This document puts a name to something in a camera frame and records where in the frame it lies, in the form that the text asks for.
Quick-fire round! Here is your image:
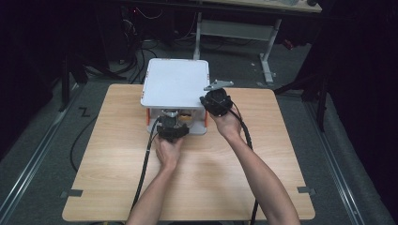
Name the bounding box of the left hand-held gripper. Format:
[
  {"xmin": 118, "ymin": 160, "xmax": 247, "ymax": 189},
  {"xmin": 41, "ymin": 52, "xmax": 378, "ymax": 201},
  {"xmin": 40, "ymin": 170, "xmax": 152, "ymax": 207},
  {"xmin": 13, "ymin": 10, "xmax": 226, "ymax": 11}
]
[{"xmin": 156, "ymin": 110, "xmax": 191, "ymax": 143}]

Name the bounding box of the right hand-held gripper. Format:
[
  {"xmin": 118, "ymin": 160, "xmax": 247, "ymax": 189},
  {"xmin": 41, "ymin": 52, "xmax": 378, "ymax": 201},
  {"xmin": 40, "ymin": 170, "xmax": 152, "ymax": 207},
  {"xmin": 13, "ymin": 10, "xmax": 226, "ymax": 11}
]
[{"xmin": 199, "ymin": 79, "xmax": 235, "ymax": 118}]

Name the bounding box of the white two-tier shoe rack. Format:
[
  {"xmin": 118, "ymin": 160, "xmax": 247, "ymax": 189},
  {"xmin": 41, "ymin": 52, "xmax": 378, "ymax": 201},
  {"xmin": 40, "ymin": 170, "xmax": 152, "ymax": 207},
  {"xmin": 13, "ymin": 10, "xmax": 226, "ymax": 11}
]
[{"xmin": 140, "ymin": 57, "xmax": 211, "ymax": 136}]

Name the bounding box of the person's left hand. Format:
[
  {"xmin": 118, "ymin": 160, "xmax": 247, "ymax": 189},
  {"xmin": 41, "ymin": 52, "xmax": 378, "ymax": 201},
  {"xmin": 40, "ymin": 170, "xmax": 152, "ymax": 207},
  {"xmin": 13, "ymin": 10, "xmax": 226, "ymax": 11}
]
[{"xmin": 155, "ymin": 136, "xmax": 186, "ymax": 173}]

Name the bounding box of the person's right hand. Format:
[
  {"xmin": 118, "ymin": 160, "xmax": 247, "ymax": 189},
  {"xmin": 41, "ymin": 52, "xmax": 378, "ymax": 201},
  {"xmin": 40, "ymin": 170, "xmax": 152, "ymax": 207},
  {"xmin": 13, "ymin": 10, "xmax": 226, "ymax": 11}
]
[{"xmin": 208, "ymin": 106, "xmax": 247, "ymax": 143}]

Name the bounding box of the white-framed wooden desk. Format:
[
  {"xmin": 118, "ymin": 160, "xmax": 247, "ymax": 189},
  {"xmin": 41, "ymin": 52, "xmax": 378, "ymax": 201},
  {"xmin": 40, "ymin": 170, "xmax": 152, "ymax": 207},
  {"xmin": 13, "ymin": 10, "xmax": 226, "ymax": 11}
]
[{"xmin": 191, "ymin": 0, "xmax": 323, "ymax": 88}]

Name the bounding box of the black metal stand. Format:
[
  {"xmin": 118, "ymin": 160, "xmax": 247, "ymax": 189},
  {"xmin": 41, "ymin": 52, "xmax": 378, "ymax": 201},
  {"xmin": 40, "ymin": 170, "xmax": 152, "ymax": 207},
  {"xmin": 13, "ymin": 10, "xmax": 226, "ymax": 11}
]
[
  {"xmin": 57, "ymin": 54, "xmax": 90, "ymax": 113},
  {"xmin": 273, "ymin": 62, "xmax": 329, "ymax": 132}
]

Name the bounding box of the grey tape strip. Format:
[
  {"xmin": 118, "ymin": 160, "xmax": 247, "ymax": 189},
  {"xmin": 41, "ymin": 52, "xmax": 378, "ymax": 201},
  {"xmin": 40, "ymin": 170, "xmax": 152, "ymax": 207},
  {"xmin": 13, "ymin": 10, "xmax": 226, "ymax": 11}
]
[
  {"xmin": 296, "ymin": 186, "xmax": 317, "ymax": 197},
  {"xmin": 59, "ymin": 188, "xmax": 84, "ymax": 199}
]

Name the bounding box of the right hand-held gripper black cable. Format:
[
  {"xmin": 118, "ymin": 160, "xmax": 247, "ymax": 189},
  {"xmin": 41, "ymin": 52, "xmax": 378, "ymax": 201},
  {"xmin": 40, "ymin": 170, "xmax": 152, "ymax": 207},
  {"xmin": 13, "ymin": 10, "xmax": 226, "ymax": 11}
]
[{"xmin": 229, "ymin": 102, "xmax": 261, "ymax": 225}]

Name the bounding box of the hand-held gripper black cable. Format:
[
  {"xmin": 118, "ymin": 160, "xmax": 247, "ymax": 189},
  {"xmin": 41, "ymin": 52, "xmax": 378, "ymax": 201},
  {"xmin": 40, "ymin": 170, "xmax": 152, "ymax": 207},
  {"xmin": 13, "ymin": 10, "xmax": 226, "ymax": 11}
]
[
  {"xmin": 130, "ymin": 115, "xmax": 163, "ymax": 214},
  {"xmin": 229, "ymin": 102, "xmax": 261, "ymax": 225}
]

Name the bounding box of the left hand-held gripper black cable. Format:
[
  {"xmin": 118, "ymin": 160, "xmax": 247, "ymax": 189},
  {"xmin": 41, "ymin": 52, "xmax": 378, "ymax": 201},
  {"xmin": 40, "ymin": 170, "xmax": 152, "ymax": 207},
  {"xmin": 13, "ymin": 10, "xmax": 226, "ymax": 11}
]
[{"xmin": 130, "ymin": 115, "xmax": 163, "ymax": 214}]

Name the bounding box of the bundle of black cables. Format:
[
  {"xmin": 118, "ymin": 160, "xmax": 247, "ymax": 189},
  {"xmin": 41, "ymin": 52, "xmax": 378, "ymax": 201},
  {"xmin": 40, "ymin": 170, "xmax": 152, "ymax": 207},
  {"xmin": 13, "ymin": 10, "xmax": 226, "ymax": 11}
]
[{"xmin": 120, "ymin": 6, "xmax": 163, "ymax": 84}]

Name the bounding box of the black cable on floor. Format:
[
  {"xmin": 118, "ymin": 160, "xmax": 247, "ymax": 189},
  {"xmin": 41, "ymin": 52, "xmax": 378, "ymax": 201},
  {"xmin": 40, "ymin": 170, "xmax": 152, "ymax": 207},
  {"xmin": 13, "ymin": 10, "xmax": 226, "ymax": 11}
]
[{"xmin": 69, "ymin": 115, "xmax": 99, "ymax": 173}]

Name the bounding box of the metal floor rail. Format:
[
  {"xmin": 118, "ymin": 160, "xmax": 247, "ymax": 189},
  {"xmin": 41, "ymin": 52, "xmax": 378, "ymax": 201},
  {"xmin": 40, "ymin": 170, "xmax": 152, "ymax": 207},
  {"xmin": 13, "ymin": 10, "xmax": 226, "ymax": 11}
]
[
  {"xmin": 304, "ymin": 101, "xmax": 367, "ymax": 225},
  {"xmin": 0, "ymin": 82, "xmax": 81, "ymax": 217}
]

